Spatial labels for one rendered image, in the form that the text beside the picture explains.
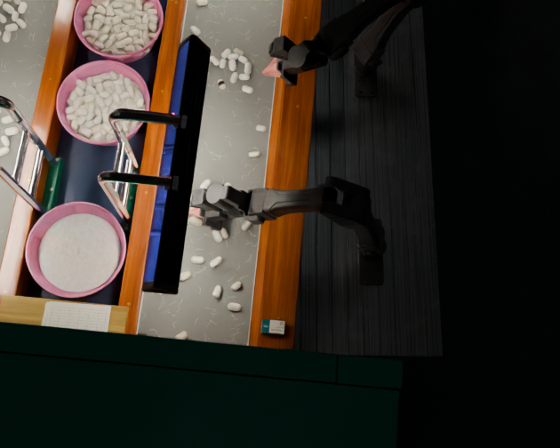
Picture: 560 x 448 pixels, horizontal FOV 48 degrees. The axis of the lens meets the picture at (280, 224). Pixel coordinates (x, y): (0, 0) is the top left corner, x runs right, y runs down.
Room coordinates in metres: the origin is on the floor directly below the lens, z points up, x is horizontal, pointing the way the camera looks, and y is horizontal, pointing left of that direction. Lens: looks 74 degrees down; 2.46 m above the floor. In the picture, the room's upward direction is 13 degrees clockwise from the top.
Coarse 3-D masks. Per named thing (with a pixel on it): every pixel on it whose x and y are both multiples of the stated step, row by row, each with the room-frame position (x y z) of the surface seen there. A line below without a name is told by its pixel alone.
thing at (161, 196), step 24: (192, 48) 0.77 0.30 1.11; (192, 72) 0.71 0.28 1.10; (192, 96) 0.65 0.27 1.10; (192, 120) 0.60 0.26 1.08; (168, 144) 0.53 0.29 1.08; (192, 144) 0.54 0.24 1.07; (168, 168) 0.46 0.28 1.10; (192, 168) 0.49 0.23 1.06; (168, 192) 0.40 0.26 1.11; (168, 216) 0.35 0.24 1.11; (168, 240) 0.30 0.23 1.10; (168, 264) 0.25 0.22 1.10; (144, 288) 0.19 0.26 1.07; (168, 288) 0.20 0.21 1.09
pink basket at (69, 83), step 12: (108, 60) 0.86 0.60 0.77; (72, 72) 0.80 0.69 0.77; (84, 72) 0.82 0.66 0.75; (96, 72) 0.83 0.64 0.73; (120, 72) 0.85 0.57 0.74; (132, 72) 0.85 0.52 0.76; (72, 84) 0.77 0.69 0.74; (144, 84) 0.81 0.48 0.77; (60, 96) 0.72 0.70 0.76; (144, 96) 0.79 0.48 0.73; (60, 108) 0.69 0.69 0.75; (60, 120) 0.65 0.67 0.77; (72, 132) 0.62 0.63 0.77; (132, 132) 0.66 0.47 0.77; (96, 144) 0.60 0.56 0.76
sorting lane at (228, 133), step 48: (192, 0) 1.14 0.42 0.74; (240, 0) 1.18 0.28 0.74; (240, 48) 1.02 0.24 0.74; (240, 96) 0.86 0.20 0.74; (240, 144) 0.71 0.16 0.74; (192, 192) 0.53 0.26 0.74; (192, 240) 0.40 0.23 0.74; (240, 240) 0.43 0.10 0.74; (192, 288) 0.26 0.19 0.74; (240, 288) 0.29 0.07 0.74; (192, 336) 0.14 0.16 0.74; (240, 336) 0.17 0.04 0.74
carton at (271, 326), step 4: (264, 320) 0.22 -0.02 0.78; (268, 320) 0.22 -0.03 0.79; (272, 320) 0.22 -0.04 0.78; (276, 320) 0.22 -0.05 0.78; (264, 324) 0.21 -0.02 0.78; (268, 324) 0.21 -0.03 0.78; (272, 324) 0.21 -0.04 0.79; (276, 324) 0.21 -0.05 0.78; (280, 324) 0.21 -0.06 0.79; (264, 328) 0.20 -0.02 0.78; (268, 328) 0.20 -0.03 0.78; (272, 328) 0.20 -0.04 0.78; (276, 328) 0.20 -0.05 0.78; (280, 328) 0.21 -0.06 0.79; (264, 332) 0.19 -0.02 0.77; (268, 332) 0.19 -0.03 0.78; (272, 332) 0.19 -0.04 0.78; (276, 332) 0.19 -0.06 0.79; (280, 332) 0.19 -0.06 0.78
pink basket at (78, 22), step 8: (80, 0) 1.04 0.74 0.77; (88, 0) 1.06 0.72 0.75; (152, 0) 1.11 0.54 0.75; (80, 8) 1.02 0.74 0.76; (160, 8) 1.07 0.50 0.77; (80, 16) 1.00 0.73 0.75; (160, 16) 1.05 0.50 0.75; (80, 24) 0.97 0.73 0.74; (160, 24) 1.02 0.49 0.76; (80, 32) 0.94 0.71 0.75; (152, 40) 0.96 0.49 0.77; (144, 48) 0.93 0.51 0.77; (104, 56) 0.90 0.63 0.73; (112, 56) 0.88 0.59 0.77; (120, 56) 0.88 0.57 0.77; (128, 56) 0.89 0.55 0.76; (136, 56) 0.92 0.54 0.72
